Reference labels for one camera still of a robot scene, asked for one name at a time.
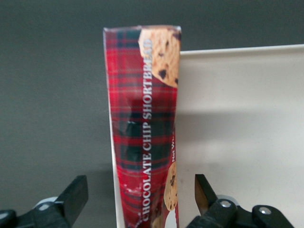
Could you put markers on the red tartan cookie box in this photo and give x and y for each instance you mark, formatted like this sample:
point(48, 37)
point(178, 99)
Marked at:
point(140, 107)

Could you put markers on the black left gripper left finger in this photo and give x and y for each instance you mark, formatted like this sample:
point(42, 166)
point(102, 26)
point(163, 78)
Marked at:
point(69, 202)

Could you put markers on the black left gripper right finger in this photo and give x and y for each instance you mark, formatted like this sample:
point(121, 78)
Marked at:
point(213, 211)

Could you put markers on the white rectangular tray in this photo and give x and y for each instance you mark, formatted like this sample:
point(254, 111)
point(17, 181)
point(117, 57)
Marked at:
point(237, 118)

